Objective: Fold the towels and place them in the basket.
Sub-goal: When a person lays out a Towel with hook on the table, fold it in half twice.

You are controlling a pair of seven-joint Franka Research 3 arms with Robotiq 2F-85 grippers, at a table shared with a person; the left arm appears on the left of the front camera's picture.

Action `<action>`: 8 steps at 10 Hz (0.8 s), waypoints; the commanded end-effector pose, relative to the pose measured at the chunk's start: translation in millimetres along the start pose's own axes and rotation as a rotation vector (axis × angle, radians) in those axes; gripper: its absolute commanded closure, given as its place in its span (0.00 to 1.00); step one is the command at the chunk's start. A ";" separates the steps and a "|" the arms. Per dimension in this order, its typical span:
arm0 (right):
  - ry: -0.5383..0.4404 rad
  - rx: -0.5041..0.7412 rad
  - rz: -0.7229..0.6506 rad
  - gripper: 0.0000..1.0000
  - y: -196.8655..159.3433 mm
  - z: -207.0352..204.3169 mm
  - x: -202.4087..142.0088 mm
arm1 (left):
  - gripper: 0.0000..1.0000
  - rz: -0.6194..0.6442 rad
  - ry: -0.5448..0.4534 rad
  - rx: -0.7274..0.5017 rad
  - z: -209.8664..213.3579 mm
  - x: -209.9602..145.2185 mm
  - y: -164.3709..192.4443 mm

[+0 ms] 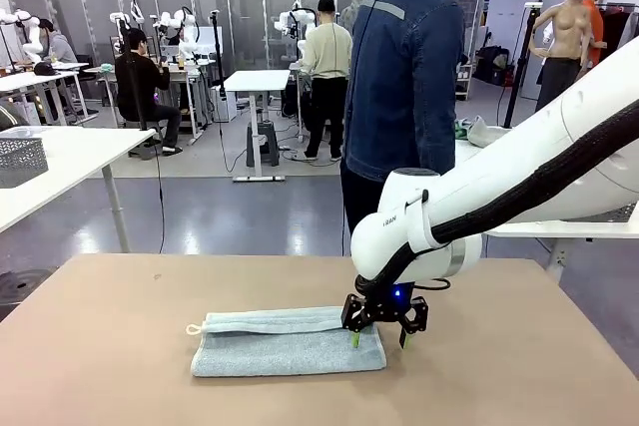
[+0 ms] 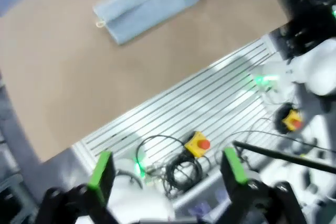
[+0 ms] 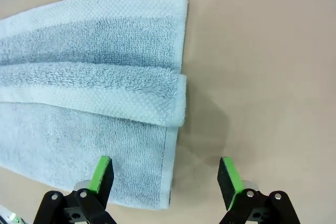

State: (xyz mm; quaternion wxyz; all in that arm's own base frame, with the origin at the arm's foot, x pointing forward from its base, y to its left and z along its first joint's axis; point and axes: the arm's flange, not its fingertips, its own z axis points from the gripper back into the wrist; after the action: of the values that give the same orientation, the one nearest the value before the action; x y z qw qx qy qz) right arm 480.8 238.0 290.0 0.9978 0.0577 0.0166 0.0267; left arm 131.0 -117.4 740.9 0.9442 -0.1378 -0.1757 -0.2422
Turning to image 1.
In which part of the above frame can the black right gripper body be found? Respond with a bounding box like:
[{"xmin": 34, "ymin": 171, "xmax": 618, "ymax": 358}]
[{"xmin": 359, "ymin": 281, "xmax": 415, "ymax": 322}]

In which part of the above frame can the light blue towel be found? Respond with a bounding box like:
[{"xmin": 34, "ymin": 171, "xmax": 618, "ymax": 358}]
[{"xmin": 186, "ymin": 305, "xmax": 388, "ymax": 378}]

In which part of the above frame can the beige towel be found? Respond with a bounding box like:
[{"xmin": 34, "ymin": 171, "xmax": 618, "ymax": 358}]
[{"xmin": 466, "ymin": 115, "xmax": 513, "ymax": 148}]

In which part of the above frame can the light grey mesh basket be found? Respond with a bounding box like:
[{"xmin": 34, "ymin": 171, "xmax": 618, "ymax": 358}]
[{"xmin": 0, "ymin": 136, "xmax": 50, "ymax": 189}]

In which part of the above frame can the white rectangular table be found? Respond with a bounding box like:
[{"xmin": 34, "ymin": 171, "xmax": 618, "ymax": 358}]
[
  {"xmin": 453, "ymin": 139, "xmax": 639, "ymax": 283},
  {"xmin": 0, "ymin": 125, "xmax": 157, "ymax": 253}
]

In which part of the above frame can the person in denim jacket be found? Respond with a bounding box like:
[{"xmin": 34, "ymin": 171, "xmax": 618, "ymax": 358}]
[{"xmin": 339, "ymin": 0, "xmax": 468, "ymax": 237}]

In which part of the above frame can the white shoe rack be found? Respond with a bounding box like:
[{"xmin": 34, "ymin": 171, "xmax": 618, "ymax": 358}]
[{"xmin": 454, "ymin": 64, "xmax": 475, "ymax": 101}]

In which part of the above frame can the white computer tower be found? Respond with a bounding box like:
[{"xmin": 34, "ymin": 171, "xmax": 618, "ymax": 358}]
[{"xmin": 209, "ymin": 85, "xmax": 239, "ymax": 123}]

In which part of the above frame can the white standing desk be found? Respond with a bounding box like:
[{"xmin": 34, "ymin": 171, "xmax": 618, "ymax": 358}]
[{"xmin": 223, "ymin": 69, "xmax": 292, "ymax": 183}]

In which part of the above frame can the black bags pile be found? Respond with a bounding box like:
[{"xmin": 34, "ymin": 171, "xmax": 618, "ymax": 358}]
[{"xmin": 473, "ymin": 45, "xmax": 515, "ymax": 87}]

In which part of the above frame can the person in beige shirt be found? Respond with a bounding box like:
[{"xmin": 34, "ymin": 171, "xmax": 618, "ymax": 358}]
[{"xmin": 299, "ymin": 0, "xmax": 353, "ymax": 162}]

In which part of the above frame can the white workbench desk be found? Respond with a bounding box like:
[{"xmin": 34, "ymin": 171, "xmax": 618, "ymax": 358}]
[{"xmin": 94, "ymin": 64, "xmax": 211, "ymax": 141}]

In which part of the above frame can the seated person in black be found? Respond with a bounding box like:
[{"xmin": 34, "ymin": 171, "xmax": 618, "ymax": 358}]
[{"xmin": 114, "ymin": 29, "xmax": 184, "ymax": 156}]

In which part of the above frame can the bare torso mannequin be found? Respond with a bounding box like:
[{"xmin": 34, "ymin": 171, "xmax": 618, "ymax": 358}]
[{"xmin": 528, "ymin": 0, "xmax": 595, "ymax": 113}]

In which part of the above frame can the black tripod with white head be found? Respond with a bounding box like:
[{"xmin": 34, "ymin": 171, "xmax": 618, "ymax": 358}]
[{"xmin": 502, "ymin": 1, "xmax": 543, "ymax": 129}]

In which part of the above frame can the black hanging garment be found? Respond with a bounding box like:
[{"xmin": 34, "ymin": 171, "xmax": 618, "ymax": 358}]
[{"xmin": 598, "ymin": 9, "xmax": 633, "ymax": 56}]

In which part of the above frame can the mannequin in orange shirt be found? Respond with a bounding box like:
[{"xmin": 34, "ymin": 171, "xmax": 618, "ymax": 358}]
[{"xmin": 578, "ymin": 0, "xmax": 608, "ymax": 68}]

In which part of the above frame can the clear plastic container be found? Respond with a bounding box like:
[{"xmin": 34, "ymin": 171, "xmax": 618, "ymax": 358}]
[{"xmin": 0, "ymin": 126, "xmax": 46, "ymax": 141}]

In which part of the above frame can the long white desk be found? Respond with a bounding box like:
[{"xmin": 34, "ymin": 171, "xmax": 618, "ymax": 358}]
[{"xmin": 0, "ymin": 70, "xmax": 96, "ymax": 126}]

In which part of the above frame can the seated person in grey top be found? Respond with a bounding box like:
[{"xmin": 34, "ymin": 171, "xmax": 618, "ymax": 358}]
[{"xmin": 37, "ymin": 18, "xmax": 79, "ymax": 64}]

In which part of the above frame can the black right arm cable sleeve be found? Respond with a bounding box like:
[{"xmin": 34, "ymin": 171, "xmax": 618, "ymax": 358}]
[{"xmin": 354, "ymin": 99, "xmax": 639, "ymax": 297}]

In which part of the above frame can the thin black floor cable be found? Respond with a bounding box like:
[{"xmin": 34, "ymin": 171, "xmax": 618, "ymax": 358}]
[{"xmin": 152, "ymin": 129, "xmax": 166, "ymax": 253}]

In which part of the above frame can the black camera pole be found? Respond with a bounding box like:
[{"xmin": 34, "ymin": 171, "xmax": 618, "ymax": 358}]
[{"xmin": 209, "ymin": 10, "xmax": 229, "ymax": 101}]

